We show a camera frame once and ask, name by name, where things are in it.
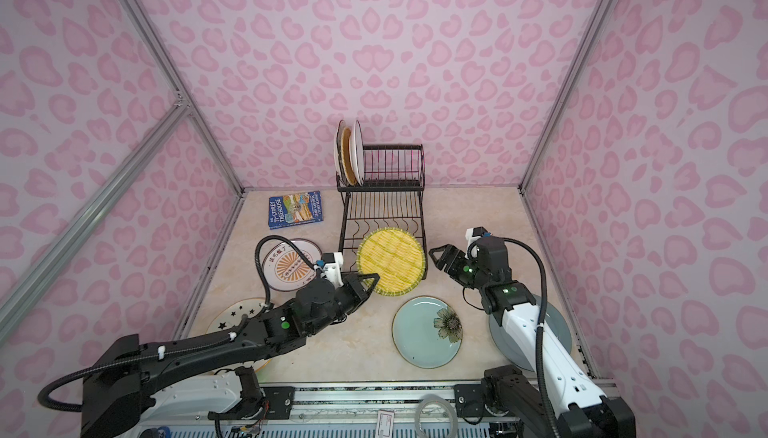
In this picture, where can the black wire dish rack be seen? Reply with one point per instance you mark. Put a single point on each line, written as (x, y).
(391, 195)

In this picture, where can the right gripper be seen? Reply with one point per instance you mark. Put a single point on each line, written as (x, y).
(452, 269)

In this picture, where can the white plate green rim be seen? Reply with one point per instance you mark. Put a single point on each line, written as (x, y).
(357, 153)

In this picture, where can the blue treehouse book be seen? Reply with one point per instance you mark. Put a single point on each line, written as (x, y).
(294, 210)

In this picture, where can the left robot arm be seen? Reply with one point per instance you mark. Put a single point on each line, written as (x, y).
(128, 374)

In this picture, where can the orange woven bamboo plate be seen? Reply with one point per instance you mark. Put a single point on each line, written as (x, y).
(346, 157)

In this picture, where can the cream floral plate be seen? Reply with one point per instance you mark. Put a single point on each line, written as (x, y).
(337, 154)

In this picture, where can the yellow green woven plate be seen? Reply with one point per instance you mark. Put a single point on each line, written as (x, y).
(396, 256)

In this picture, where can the grey blue plate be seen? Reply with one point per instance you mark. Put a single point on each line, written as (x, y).
(552, 330)

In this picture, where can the star pattern cartoon plate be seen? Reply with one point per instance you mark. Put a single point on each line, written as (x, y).
(231, 316)

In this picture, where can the white plate orange sunburst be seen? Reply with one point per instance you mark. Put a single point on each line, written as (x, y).
(283, 269)

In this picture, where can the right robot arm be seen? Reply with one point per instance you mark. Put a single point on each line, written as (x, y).
(562, 401)

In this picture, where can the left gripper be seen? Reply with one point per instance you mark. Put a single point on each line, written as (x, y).
(358, 289)

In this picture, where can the mint green flower plate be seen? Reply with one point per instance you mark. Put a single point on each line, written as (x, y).
(427, 332)

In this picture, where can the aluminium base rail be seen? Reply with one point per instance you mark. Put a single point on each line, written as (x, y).
(334, 409)

